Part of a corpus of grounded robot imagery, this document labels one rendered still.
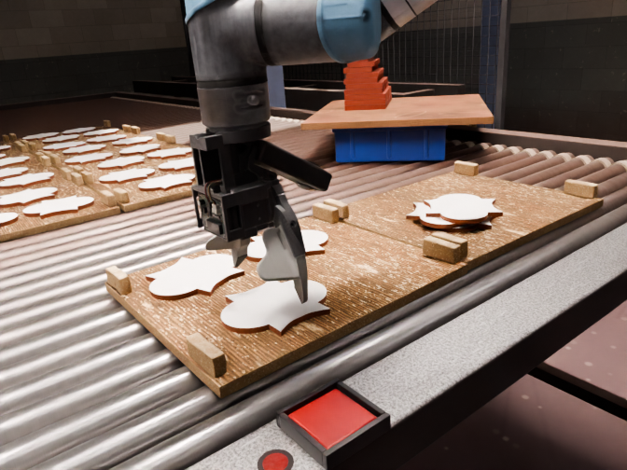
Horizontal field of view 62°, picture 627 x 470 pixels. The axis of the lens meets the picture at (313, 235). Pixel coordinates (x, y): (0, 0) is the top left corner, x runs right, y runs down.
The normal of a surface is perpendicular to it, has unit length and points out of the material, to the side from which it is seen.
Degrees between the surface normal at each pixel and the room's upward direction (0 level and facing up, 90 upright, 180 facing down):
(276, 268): 57
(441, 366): 0
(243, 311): 0
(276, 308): 0
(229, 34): 101
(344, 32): 108
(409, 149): 90
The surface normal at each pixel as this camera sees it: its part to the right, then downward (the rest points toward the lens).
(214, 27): -0.26, 0.37
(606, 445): -0.07, -0.94
